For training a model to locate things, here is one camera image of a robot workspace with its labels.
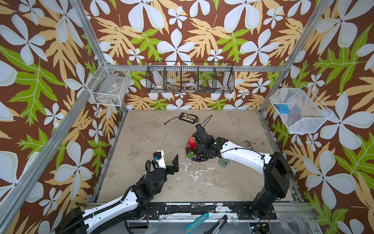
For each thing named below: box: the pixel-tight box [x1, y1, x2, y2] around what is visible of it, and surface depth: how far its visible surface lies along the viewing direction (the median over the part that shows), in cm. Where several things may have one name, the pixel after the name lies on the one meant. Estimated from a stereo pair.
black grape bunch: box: [191, 153, 210, 163], surface depth 92 cm
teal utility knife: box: [183, 213, 210, 234], surface depth 72 cm
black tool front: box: [204, 214, 228, 234], surface depth 71 cm
